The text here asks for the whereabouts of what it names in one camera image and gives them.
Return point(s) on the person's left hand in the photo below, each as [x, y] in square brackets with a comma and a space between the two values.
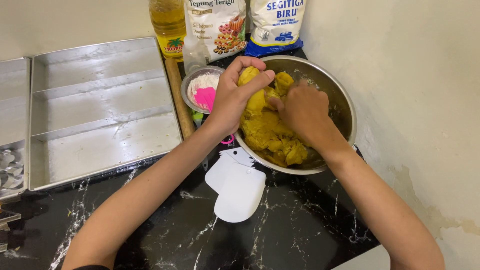
[228, 101]

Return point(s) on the white and blue flour bag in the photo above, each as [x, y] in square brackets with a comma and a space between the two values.
[275, 22]

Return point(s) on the toothed white plastic scraper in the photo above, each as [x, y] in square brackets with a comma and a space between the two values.
[242, 155]

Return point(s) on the yellow cooking oil bottle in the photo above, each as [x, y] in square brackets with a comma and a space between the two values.
[167, 26]

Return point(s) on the yellow dough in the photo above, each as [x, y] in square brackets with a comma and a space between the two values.
[268, 131]

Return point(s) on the white flour bag cake picture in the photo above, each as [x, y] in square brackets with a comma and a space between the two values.
[215, 26]

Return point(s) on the heap of metal cookie cutters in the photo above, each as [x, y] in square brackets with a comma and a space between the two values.
[10, 170]

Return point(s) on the small steel bowl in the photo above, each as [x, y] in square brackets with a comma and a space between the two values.
[187, 80]

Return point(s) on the large divided aluminium baking tray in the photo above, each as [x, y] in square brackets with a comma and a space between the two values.
[101, 112]

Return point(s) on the large steel mixing bowl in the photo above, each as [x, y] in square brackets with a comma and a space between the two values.
[337, 108]

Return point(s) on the clear acrylic piece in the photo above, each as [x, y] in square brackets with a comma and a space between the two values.
[8, 218]

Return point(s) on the wooden rolling pin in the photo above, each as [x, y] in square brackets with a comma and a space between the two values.
[180, 101]

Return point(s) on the white flour heap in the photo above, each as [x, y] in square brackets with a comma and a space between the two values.
[202, 80]

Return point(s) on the large white plastic dough scraper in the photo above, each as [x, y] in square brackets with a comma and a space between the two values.
[240, 195]

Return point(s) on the person's right hand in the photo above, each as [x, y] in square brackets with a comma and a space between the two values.
[307, 112]

